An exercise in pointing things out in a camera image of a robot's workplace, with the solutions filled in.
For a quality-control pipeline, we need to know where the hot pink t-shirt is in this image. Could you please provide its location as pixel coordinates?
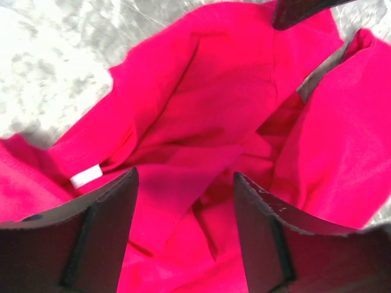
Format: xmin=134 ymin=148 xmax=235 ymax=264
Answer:
xmin=1 ymin=1 xmax=390 ymax=292

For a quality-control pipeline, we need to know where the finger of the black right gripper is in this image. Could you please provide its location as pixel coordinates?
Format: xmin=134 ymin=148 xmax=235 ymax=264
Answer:
xmin=272 ymin=0 xmax=353 ymax=31

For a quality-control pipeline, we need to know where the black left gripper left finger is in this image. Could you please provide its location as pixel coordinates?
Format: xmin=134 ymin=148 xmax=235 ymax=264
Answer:
xmin=1 ymin=168 xmax=139 ymax=292

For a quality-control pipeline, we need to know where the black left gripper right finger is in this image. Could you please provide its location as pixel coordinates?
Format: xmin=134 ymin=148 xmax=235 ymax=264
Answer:
xmin=234 ymin=173 xmax=390 ymax=292

